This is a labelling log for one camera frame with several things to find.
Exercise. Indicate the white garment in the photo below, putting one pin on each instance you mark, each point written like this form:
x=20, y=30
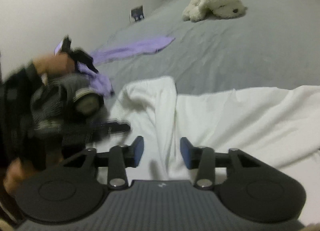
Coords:
x=237, y=121

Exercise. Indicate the person's left hand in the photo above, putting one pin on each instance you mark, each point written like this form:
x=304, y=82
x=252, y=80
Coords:
x=52, y=63

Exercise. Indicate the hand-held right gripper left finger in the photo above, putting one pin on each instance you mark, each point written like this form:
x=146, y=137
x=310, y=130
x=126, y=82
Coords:
x=138, y=149

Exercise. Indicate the purple garment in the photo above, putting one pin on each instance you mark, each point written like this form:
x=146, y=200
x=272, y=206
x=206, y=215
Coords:
x=140, y=47

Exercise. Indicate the wall socket with plug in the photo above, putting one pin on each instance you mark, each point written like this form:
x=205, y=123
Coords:
x=137, y=11

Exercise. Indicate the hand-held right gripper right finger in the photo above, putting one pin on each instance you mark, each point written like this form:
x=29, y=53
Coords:
x=186, y=153

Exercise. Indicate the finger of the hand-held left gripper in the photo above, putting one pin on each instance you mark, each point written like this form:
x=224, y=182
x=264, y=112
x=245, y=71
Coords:
x=117, y=127
x=82, y=58

